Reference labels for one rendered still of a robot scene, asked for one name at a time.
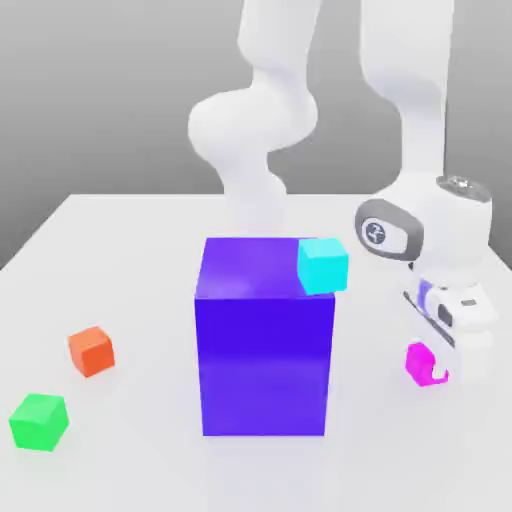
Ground large purple box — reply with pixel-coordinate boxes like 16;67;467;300
194;236;336;438

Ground small orange cube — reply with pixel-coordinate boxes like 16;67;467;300
66;325;116;379

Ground small green cube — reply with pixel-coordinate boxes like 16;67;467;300
8;393;71;453

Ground small cyan cube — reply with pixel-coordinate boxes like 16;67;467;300
296;237;350;296

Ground small magenta cube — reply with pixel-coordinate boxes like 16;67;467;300
404;340;450;388

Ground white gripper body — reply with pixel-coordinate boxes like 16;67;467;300
400;290;462;375

